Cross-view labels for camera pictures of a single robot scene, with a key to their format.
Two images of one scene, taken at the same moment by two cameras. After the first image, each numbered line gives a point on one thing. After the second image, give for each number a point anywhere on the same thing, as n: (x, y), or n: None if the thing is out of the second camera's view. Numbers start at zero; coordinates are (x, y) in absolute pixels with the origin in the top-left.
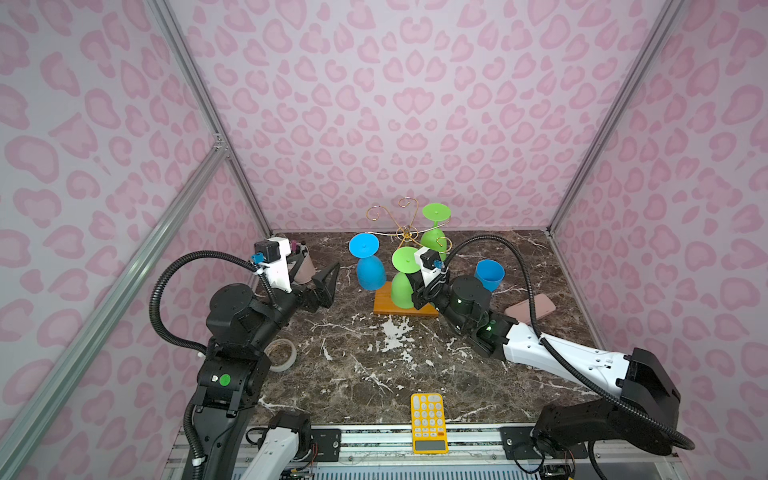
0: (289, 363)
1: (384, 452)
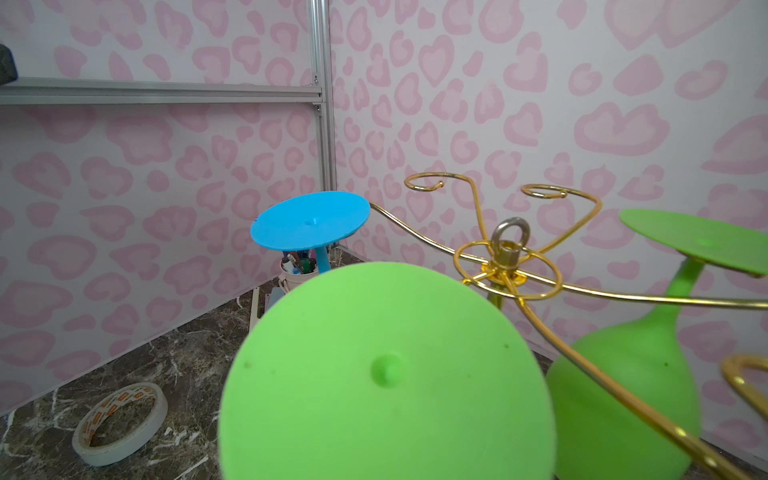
0: (98, 456)
1: None
